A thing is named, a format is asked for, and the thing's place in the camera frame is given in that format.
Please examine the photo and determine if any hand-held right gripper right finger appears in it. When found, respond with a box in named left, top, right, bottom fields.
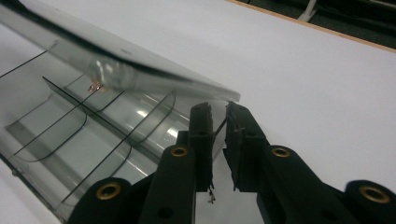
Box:
left=221, top=101, right=273, bottom=193

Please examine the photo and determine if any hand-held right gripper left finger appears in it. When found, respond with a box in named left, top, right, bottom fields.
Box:
left=176, top=102, right=217, bottom=205

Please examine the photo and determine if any clear grey compartment box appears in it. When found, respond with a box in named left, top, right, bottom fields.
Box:
left=0, top=0, right=242, bottom=224

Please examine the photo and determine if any small copper earring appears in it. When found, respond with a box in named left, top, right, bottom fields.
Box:
left=87, top=79, right=104, bottom=94

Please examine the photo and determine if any white table sheet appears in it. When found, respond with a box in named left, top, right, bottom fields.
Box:
left=0, top=0, right=396, bottom=224

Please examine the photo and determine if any wooden table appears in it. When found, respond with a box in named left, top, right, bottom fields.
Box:
left=224, top=0, right=396, bottom=54

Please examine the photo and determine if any white metal stand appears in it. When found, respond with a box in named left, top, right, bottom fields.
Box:
left=297, top=0, right=319, bottom=22

